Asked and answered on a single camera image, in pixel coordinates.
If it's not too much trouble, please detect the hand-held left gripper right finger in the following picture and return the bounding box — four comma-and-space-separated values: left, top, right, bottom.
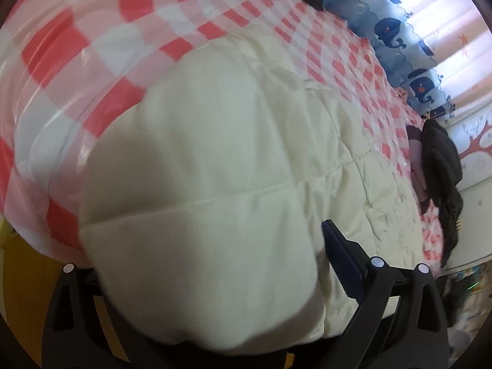
321, 219, 450, 369

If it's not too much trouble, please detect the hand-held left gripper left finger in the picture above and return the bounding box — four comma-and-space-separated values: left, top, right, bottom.
40, 263, 154, 369

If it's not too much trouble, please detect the cream padded jacket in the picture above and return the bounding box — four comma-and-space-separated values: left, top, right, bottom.
77, 23, 427, 358

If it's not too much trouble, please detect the mauve pink garment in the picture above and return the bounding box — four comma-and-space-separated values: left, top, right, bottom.
405, 125, 429, 214

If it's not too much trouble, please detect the colourful printed object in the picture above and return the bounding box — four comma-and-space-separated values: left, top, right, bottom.
448, 263, 487, 316

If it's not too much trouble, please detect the black padded jacket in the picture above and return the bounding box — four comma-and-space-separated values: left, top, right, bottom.
421, 118, 464, 268

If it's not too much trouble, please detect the red white checked bedsheet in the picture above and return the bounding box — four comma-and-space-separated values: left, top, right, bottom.
0, 0, 446, 273

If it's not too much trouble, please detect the whale print curtain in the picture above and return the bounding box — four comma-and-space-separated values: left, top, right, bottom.
319, 0, 492, 124

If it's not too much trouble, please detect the red tree wall sticker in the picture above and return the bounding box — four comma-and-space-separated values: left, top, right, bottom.
455, 121, 492, 162

